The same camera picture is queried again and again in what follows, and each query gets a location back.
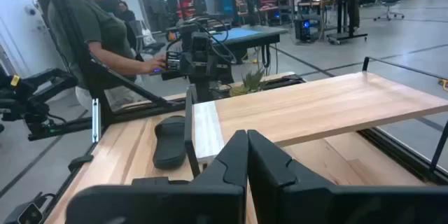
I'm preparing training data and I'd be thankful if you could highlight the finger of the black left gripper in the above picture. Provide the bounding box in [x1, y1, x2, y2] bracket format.
[188, 61, 202, 78]
[201, 61, 215, 78]

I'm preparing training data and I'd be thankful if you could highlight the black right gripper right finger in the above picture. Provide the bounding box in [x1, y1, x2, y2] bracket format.
[247, 129, 448, 224]

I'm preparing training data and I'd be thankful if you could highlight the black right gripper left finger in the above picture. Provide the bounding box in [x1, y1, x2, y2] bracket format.
[65, 129, 249, 224]

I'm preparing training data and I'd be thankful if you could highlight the black slide sandal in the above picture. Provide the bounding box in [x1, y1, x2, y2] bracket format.
[153, 115, 187, 170]

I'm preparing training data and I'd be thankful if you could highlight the wooden shelf with black legs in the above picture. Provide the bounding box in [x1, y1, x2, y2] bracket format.
[184, 57, 448, 183]

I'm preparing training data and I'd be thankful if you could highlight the gray office chair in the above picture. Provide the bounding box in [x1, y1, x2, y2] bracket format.
[129, 19, 167, 56]
[373, 0, 406, 22]

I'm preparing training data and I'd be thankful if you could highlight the small potted succulent plant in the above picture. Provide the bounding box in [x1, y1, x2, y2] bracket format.
[229, 69, 267, 98]

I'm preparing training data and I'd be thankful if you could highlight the table with blue mat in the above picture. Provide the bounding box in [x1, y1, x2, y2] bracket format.
[206, 24, 290, 64]

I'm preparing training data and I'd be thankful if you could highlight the computer tower blue light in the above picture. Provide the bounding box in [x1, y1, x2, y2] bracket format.
[293, 18, 312, 43]

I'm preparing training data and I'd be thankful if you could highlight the black standing desk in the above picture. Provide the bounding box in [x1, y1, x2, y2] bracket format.
[297, 0, 378, 46]

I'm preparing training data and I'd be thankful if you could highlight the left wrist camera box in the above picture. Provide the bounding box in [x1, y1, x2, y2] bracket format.
[190, 31, 213, 63]

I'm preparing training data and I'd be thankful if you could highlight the black aluminium rig frame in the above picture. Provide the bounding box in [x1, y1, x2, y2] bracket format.
[27, 0, 448, 224]

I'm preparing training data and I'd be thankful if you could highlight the silver frame bracket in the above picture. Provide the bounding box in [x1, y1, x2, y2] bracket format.
[91, 98, 102, 144]

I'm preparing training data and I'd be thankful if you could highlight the black device with cable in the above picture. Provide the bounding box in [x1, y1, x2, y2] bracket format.
[2, 191, 57, 224]

